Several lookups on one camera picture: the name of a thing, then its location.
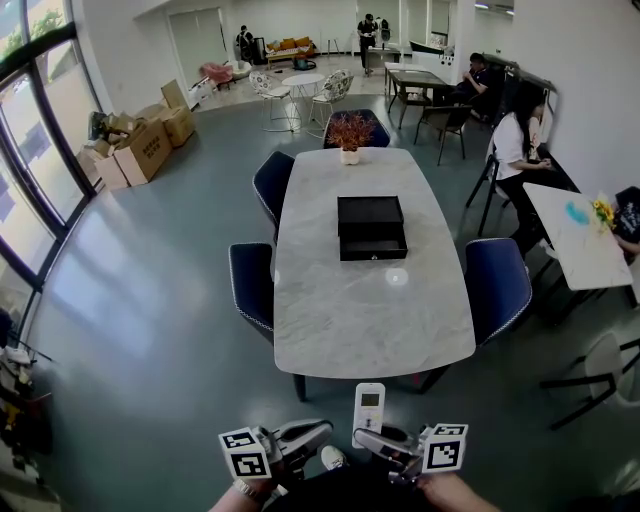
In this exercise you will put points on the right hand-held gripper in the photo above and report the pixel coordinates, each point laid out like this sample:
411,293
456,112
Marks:
445,455

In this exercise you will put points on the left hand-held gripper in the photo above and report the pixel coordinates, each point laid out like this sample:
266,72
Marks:
247,465

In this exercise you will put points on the white remote control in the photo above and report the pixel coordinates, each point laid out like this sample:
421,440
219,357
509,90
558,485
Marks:
369,400

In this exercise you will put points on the black drawer box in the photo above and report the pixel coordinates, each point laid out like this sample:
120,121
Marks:
370,210

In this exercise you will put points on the person's right forearm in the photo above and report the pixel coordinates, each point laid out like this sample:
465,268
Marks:
455,492

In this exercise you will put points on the person's left forearm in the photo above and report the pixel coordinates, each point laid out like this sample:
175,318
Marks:
235,504

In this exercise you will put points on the large printed cardboard box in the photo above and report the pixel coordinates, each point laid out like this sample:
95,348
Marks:
147,152

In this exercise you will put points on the plain cardboard box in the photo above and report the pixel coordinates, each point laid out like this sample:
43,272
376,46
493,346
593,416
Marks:
179,125

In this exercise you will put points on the person's white shoe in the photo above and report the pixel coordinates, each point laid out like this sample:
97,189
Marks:
334,457

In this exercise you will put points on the person's black shirt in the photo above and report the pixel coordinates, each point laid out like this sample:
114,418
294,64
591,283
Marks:
350,492

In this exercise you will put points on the silver wrist watch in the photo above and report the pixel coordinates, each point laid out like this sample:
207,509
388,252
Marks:
247,489

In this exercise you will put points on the dark blue upholstered chair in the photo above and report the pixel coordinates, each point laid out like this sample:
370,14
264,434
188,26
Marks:
497,287
251,282
272,180
381,136

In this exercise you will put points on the white chair black legs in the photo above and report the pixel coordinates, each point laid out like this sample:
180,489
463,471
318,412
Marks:
605,360

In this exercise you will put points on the white marble side table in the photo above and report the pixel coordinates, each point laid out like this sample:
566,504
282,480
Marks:
580,247

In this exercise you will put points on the grey chair black legs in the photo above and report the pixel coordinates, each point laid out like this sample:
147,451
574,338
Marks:
487,175

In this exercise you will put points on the pile of equipment clutter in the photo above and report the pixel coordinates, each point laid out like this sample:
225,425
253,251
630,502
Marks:
20,405

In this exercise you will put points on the light blue cloth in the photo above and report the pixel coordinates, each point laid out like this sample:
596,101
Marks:
576,212

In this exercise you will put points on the orange plant in white pot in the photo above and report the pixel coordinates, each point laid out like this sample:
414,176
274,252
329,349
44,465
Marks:
351,135

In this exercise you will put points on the yellow flower bouquet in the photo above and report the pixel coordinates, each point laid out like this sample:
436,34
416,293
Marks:
603,210

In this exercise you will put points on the dark wicker chair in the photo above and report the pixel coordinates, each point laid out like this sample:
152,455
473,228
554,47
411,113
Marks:
445,120

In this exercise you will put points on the dark glass top table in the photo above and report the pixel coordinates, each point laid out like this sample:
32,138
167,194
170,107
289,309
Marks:
417,80

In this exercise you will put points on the pile of cardboard scraps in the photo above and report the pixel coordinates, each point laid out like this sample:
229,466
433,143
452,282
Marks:
117,129

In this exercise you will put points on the flat cardboard sheet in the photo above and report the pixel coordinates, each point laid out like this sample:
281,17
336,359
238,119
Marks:
173,93

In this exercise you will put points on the pink armchair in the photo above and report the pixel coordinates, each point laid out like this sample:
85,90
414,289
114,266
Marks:
217,72

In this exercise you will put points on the black cabinet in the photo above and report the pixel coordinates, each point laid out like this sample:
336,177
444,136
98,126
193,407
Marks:
547,95

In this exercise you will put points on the orange sofa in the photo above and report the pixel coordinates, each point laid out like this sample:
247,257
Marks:
290,47

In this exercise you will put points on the black window frame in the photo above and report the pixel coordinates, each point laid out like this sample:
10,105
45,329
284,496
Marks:
37,47

